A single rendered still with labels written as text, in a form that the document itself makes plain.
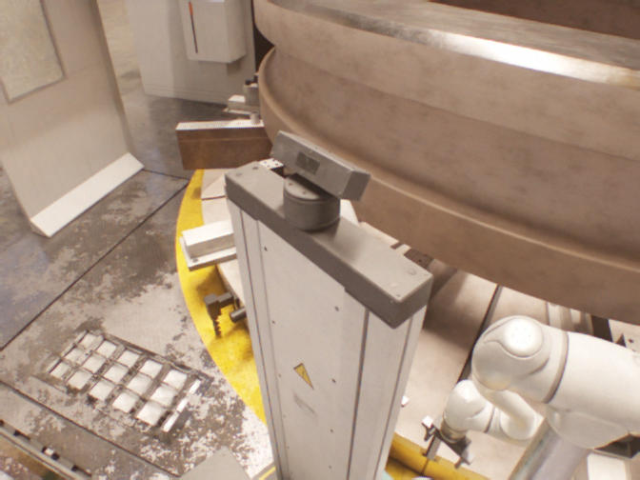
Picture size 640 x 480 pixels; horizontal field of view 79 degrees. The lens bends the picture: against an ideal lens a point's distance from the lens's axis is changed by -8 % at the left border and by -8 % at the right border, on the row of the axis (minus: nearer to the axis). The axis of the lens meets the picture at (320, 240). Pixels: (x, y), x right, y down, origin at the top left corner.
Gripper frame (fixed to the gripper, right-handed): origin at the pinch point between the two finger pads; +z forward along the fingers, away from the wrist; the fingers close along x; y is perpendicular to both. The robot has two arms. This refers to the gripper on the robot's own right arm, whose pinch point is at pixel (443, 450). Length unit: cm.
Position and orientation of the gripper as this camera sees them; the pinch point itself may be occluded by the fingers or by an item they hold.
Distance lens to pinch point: 160.6
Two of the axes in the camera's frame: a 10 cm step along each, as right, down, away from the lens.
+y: -7.5, 4.1, -5.1
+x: 6.6, 4.7, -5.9
